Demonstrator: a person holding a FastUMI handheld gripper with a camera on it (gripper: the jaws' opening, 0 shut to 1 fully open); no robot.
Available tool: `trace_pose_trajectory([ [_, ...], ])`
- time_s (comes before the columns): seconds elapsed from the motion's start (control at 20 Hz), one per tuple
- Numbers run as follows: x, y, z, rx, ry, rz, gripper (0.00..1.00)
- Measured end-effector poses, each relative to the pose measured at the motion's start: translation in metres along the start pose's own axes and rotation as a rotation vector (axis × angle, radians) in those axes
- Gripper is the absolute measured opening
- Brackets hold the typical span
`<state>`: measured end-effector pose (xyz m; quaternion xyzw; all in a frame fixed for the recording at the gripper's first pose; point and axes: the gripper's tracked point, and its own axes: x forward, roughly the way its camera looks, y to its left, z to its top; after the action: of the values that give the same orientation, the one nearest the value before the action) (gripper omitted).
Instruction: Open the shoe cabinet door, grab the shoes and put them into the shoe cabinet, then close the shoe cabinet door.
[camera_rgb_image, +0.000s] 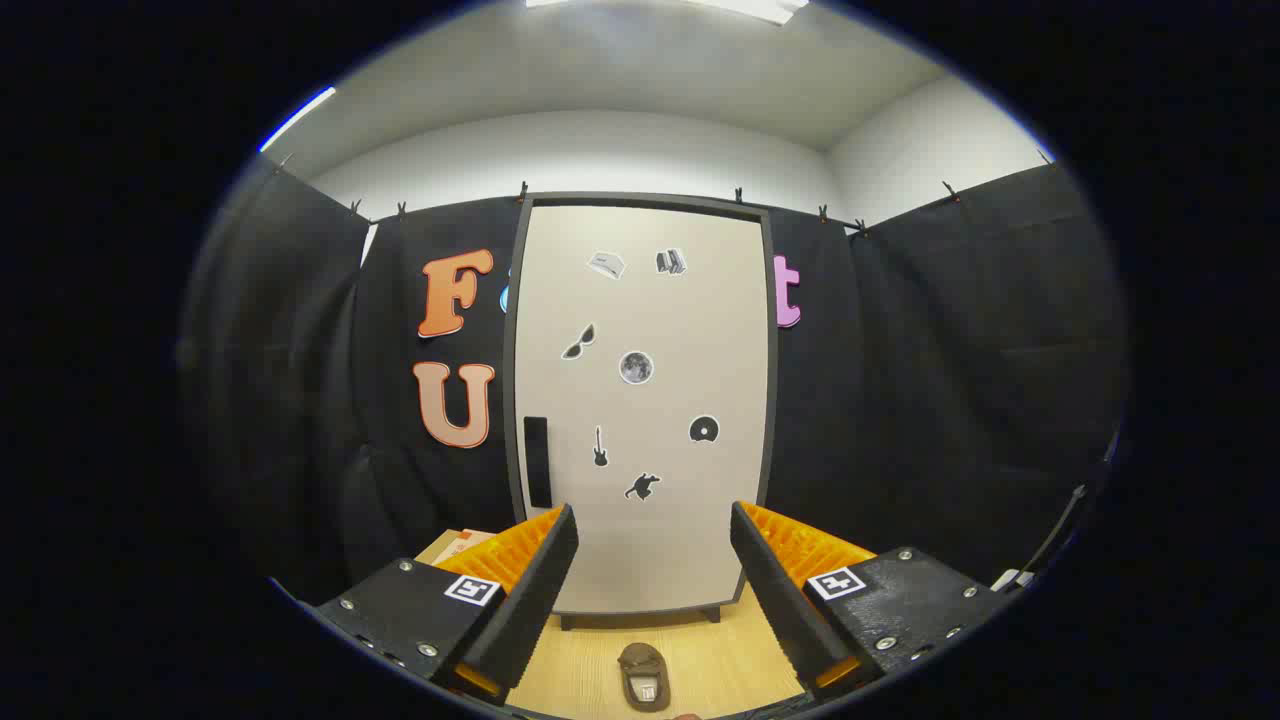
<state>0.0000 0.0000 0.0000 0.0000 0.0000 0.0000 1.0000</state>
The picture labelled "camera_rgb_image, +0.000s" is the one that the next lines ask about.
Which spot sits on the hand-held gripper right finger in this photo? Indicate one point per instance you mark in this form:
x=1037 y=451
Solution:
x=775 y=600

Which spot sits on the ceiling light strip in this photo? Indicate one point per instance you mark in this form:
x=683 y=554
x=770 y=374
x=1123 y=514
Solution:
x=300 y=117

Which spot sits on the black metal stand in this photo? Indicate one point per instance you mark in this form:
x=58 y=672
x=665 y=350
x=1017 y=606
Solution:
x=1060 y=525

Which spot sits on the black backdrop cloth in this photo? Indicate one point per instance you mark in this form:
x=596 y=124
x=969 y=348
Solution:
x=950 y=350

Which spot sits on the row of black cloth clips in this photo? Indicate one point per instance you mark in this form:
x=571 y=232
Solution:
x=522 y=190

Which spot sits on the brown fuzzy shoe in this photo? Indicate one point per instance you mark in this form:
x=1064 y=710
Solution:
x=643 y=665

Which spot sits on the ceiling light panel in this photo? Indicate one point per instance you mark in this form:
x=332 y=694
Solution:
x=760 y=8

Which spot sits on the beige cover book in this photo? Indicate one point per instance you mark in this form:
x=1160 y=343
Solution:
x=455 y=547

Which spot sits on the white flat board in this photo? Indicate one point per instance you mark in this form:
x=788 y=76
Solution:
x=1010 y=580

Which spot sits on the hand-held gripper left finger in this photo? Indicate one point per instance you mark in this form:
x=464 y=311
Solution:
x=535 y=590

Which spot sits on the dark grey shoe cabinet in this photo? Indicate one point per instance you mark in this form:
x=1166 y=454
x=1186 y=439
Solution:
x=640 y=199

